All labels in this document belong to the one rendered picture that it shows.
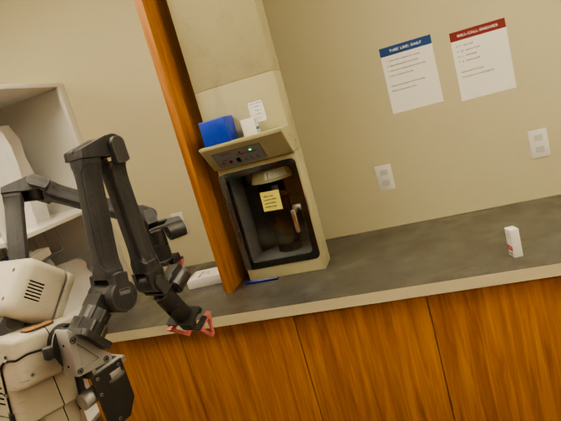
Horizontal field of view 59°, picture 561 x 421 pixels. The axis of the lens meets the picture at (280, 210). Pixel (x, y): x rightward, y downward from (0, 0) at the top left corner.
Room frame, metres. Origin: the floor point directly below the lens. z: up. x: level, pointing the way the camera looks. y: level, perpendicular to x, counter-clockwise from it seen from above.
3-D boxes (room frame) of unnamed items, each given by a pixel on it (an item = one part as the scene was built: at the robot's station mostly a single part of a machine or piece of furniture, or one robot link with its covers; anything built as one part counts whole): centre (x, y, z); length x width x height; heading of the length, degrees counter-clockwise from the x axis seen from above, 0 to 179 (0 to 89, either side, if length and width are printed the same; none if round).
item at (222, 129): (1.86, 0.14, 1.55); 0.10 x 0.10 x 0.09; 73
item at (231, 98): (2.01, 0.00, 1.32); 0.32 x 0.25 x 0.77; 73
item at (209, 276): (2.10, 0.38, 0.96); 0.16 x 0.12 x 0.04; 78
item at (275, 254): (1.89, 0.04, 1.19); 0.30 x 0.01 x 0.40; 72
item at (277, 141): (1.84, 0.06, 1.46); 0.32 x 0.12 x 0.10; 73
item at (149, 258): (1.33, 0.39, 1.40); 0.11 x 0.06 x 0.43; 56
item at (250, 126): (1.83, 0.02, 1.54); 0.05 x 0.05 x 0.06; 77
